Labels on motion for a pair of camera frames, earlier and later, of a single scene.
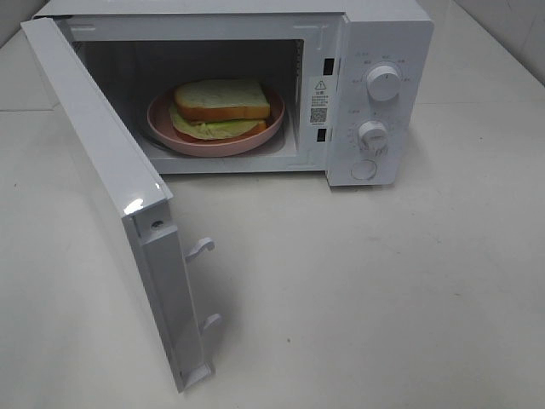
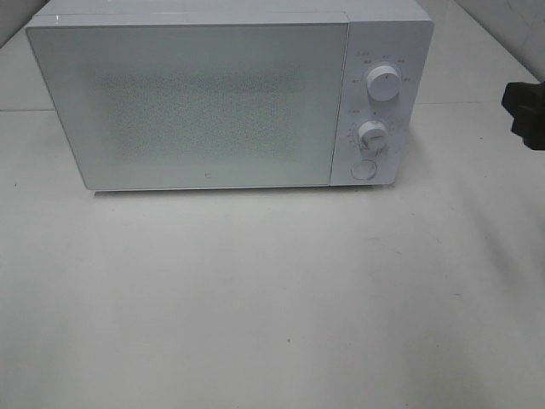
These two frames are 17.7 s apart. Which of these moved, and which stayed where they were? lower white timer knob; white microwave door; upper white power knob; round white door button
Moved: white microwave door
Stayed: round white door button; lower white timer knob; upper white power knob
